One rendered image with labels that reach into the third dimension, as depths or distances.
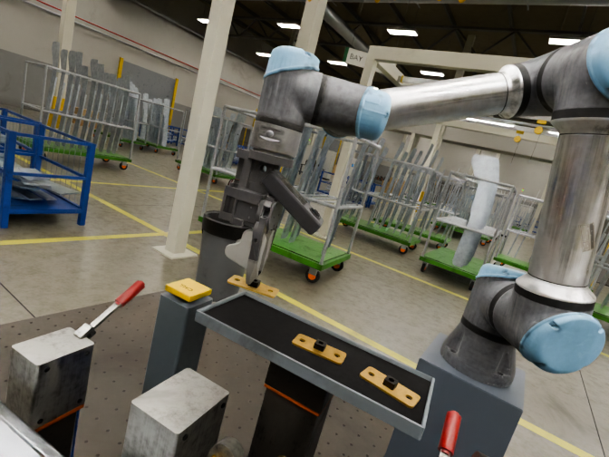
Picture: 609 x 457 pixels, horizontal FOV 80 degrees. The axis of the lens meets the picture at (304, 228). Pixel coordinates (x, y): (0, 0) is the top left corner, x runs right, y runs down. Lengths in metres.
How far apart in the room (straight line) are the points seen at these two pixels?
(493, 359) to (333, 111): 0.59
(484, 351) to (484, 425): 0.14
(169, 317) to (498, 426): 0.65
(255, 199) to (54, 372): 0.40
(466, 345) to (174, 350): 0.58
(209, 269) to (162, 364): 2.54
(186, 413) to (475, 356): 0.58
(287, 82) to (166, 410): 0.46
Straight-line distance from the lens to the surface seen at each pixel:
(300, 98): 0.56
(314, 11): 8.34
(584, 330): 0.73
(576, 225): 0.70
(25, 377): 0.72
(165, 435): 0.51
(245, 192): 0.56
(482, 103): 0.76
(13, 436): 0.67
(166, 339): 0.74
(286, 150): 0.56
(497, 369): 0.89
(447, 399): 0.87
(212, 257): 3.22
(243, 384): 1.28
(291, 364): 0.55
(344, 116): 0.56
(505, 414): 0.86
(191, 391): 0.55
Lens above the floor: 1.45
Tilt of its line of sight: 11 degrees down
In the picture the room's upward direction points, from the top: 15 degrees clockwise
